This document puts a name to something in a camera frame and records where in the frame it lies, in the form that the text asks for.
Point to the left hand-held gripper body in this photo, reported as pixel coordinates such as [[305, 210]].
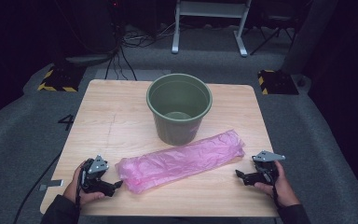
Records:
[[93, 180]]

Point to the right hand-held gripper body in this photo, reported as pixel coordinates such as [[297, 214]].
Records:
[[265, 169]]

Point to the pink plastic bag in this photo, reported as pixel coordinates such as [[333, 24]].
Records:
[[180, 160]]

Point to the green plastic bin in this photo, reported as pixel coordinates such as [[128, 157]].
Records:
[[174, 130]]

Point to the person's left hand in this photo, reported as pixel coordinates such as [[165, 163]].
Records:
[[74, 191]]

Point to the person's right hand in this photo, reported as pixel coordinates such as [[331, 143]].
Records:
[[284, 193]]

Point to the grey tape strip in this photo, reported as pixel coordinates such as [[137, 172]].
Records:
[[51, 184]]

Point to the black tripod stand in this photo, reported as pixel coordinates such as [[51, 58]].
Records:
[[275, 29]]

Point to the grey curtain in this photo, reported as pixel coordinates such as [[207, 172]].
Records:
[[310, 34]]

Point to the black yellow striped base plate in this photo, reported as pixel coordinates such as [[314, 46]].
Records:
[[278, 82], [60, 79]]

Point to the white metal stand frame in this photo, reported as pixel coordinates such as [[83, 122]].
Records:
[[209, 9]]

